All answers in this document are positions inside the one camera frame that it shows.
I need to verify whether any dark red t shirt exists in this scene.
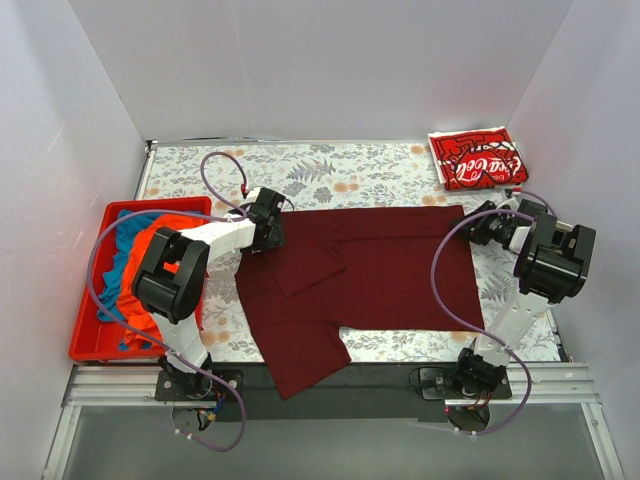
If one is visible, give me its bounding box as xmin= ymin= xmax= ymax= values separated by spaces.
xmin=235 ymin=205 xmax=484 ymax=399

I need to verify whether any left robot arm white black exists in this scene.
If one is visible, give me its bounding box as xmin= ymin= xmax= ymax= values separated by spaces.
xmin=132 ymin=187 xmax=288 ymax=400

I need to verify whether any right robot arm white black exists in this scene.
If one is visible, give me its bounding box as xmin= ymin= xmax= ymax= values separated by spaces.
xmin=450 ymin=197 xmax=596 ymax=398

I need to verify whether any floral table mat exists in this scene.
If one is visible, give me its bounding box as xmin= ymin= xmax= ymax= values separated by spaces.
xmin=136 ymin=141 xmax=567 ymax=363

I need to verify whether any folded red coca-cola t shirt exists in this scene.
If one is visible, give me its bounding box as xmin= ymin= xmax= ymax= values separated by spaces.
xmin=428 ymin=128 xmax=530 ymax=192

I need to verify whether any blue t shirt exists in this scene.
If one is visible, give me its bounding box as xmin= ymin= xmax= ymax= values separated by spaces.
xmin=99 ymin=213 xmax=159 ymax=320

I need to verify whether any orange t shirt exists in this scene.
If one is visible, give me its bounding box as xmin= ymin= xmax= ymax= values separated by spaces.
xmin=118 ymin=212 xmax=209 ymax=352

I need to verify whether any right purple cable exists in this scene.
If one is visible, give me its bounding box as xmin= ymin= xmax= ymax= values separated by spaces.
xmin=430 ymin=188 xmax=534 ymax=435

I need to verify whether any purple cable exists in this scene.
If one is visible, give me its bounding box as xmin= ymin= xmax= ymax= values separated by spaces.
xmin=430 ymin=188 xmax=534 ymax=435
xmin=85 ymin=151 xmax=250 ymax=453

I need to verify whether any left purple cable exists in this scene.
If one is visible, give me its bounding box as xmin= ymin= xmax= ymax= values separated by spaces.
xmin=85 ymin=151 xmax=250 ymax=453

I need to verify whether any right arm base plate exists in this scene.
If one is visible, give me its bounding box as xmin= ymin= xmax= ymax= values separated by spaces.
xmin=408 ymin=365 xmax=512 ymax=431

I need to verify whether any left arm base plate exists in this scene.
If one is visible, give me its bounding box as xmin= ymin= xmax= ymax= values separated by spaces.
xmin=154 ymin=369 xmax=245 ymax=402

